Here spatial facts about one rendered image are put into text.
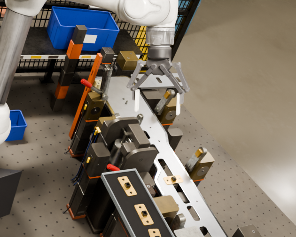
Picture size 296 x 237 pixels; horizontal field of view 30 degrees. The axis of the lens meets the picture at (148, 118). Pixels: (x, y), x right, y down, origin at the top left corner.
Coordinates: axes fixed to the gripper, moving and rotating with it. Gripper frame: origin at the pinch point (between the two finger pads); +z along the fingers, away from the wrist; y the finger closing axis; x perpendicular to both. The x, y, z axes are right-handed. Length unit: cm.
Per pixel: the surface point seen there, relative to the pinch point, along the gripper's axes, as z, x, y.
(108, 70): -6, 47, -32
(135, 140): 17.0, 24.0, -13.1
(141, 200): 32.0, 2.6, -5.0
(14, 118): 21, 60, -81
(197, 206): 44, 35, 10
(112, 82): 3, 77, -39
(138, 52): -9, 103, -34
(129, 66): -3, 90, -34
